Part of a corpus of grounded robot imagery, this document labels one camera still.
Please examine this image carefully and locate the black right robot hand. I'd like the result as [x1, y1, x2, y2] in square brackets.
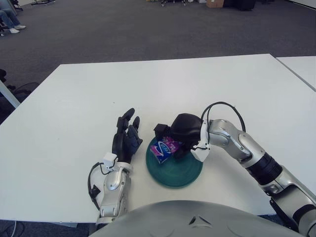
[153, 113, 202, 160]

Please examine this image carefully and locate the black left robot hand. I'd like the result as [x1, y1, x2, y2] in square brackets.
[112, 108, 143, 164]

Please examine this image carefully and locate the purple gum box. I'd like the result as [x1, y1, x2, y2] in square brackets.
[150, 135, 183, 165]

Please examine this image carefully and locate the green round plate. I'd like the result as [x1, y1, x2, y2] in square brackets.
[145, 140, 204, 190]

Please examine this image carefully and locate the grey robot torso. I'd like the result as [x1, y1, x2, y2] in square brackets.
[88, 200, 299, 237]

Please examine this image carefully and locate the black office chair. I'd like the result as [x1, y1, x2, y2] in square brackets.
[0, 69, 40, 99]

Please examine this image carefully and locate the white slanted table leg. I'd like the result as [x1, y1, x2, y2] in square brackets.
[0, 80, 21, 109]

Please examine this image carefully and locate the wheeled cart base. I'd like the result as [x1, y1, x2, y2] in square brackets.
[160, 0, 205, 7]

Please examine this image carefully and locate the brown cardboard box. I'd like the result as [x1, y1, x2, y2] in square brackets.
[206, 0, 225, 8]

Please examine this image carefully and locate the white neighbouring table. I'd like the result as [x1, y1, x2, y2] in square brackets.
[275, 56, 316, 92]

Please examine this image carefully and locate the black cabinet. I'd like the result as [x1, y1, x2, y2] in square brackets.
[237, 0, 256, 12]

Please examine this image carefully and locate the seated person in jeans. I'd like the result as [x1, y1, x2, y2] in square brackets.
[0, 0, 27, 34]

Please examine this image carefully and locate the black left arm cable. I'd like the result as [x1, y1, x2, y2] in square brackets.
[88, 161, 107, 210]

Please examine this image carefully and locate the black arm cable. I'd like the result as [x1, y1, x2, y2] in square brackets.
[201, 102, 247, 133]
[88, 161, 107, 210]

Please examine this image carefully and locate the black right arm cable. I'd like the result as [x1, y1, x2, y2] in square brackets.
[201, 102, 247, 133]

